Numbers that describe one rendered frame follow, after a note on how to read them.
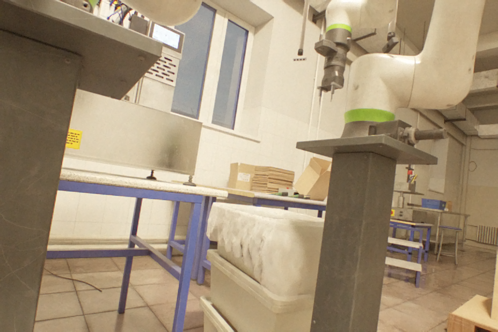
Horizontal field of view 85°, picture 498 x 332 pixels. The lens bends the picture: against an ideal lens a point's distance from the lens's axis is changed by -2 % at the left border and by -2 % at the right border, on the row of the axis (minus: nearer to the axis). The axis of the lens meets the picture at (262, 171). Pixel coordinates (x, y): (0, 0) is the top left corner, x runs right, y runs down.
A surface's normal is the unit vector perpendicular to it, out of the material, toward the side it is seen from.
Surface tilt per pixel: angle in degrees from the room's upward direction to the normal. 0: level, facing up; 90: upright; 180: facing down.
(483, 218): 90
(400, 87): 123
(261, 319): 96
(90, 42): 180
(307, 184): 90
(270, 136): 90
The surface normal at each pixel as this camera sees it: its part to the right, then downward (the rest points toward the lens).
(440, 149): -0.76, -0.15
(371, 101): -0.28, -0.11
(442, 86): -0.34, 0.37
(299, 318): 0.50, 0.12
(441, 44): -0.74, 0.29
